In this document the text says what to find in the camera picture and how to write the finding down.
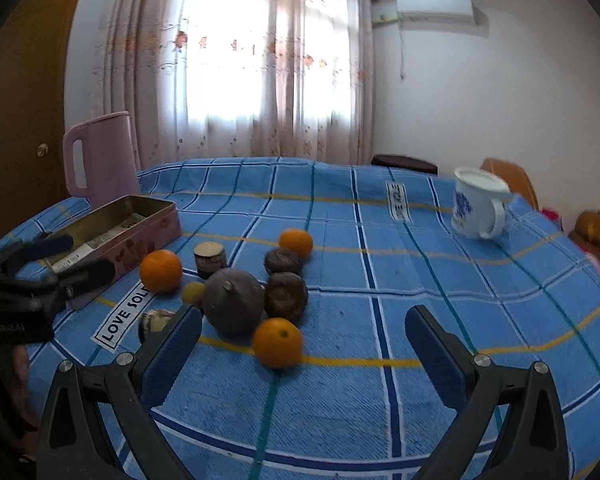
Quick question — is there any half cut dark fruit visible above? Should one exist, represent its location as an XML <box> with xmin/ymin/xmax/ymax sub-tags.
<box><xmin>137</xmin><ymin>309</ymin><xmax>175</xmax><ymax>344</ymax></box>

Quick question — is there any pink metal tin box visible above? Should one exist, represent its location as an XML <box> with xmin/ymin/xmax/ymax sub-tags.
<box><xmin>46</xmin><ymin>195</ymin><xmax>181</xmax><ymax>281</ymax></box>

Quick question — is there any orange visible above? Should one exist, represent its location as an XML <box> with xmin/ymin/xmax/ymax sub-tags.
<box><xmin>140</xmin><ymin>249</ymin><xmax>183</xmax><ymax>294</ymax></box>
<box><xmin>252</xmin><ymin>318</ymin><xmax>303</xmax><ymax>370</ymax></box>
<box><xmin>278</xmin><ymin>228</ymin><xmax>314</xmax><ymax>260</ymax></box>

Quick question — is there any small yellow-green fruit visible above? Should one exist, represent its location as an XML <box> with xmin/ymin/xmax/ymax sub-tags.
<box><xmin>181</xmin><ymin>282</ymin><xmax>204</xmax><ymax>306</ymax></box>

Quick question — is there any large purple mangosteen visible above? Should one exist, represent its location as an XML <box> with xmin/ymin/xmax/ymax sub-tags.
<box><xmin>202</xmin><ymin>268</ymin><xmax>264</xmax><ymax>339</ymax></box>

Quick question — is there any cut brown fruit stump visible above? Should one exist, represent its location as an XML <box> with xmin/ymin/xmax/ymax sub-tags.
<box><xmin>194</xmin><ymin>240</ymin><xmax>226</xmax><ymax>280</ymax></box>

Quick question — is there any dark passion fruit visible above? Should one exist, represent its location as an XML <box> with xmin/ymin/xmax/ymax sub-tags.
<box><xmin>263</xmin><ymin>247</ymin><xmax>303</xmax><ymax>275</ymax></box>
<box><xmin>264</xmin><ymin>272</ymin><xmax>309</xmax><ymax>325</ymax></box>

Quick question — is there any dark passion fruit back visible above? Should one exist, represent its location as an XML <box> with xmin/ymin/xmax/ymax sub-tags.
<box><xmin>263</xmin><ymin>247</ymin><xmax>303</xmax><ymax>275</ymax></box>

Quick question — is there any paper card in tin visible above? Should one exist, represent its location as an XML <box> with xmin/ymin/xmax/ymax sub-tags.
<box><xmin>50</xmin><ymin>212</ymin><xmax>145</xmax><ymax>273</ymax></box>

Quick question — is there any pink electric kettle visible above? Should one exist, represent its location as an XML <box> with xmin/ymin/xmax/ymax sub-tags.
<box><xmin>62</xmin><ymin>110</ymin><xmax>140</xmax><ymax>209</ymax></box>

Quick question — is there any brown wooden door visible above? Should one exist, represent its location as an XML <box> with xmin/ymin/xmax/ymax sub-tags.
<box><xmin>0</xmin><ymin>0</ymin><xmax>78</xmax><ymax>238</ymax></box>

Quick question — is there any blue plaid tablecloth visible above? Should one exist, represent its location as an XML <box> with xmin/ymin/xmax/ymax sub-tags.
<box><xmin>0</xmin><ymin>156</ymin><xmax>600</xmax><ymax>480</ymax></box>

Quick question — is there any brown sofa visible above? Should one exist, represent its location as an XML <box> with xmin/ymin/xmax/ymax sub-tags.
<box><xmin>568</xmin><ymin>209</ymin><xmax>600</xmax><ymax>306</ymax></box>

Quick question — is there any white blue floral mug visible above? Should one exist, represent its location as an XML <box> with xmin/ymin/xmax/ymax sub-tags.
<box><xmin>451</xmin><ymin>167</ymin><xmax>513</xmax><ymax>240</ymax></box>

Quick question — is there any orange wooden chair back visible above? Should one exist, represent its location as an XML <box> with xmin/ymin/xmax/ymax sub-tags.
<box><xmin>480</xmin><ymin>157</ymin><xmax>540</xmax><ymax>210</ymax></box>

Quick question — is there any floral sheer curtain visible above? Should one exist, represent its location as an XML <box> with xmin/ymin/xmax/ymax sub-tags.
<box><xmin>94</xmin><ymin>0</ymin><xmax>374</xmax><ymax>169</ymax></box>

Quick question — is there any dark round stool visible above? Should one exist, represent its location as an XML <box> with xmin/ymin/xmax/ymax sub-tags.
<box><xmin>372</xmin><ymin>154</ymin><xmax>439</xmax><ymax>176</ymax></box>

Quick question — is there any white air conditioner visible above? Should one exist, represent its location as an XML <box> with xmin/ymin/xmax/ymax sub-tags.
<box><xmin>396</xmin><ymin>0</ymin><xmax>476</xmax><ymax>24</ymax></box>

